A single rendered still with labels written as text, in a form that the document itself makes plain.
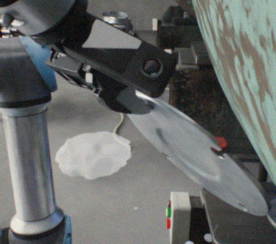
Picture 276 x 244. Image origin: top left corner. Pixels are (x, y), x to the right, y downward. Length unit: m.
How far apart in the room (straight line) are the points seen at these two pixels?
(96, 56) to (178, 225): 0.70
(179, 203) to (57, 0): 0.73
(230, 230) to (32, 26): 0.50
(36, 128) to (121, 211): 1.24
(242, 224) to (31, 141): 0.44
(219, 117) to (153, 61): 1.98
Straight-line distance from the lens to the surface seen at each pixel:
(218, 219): 0.68
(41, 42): 0.34
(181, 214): 0.94
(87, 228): 1.80
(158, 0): 7.14
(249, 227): 0.68
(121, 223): 1.82
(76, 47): 0.34
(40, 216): 0.79
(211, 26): 0.16
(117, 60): 0.33
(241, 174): 0.45
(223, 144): 0.97
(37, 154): 0.72
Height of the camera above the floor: 1.22
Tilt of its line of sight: 22 degrees down
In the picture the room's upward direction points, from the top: straight up
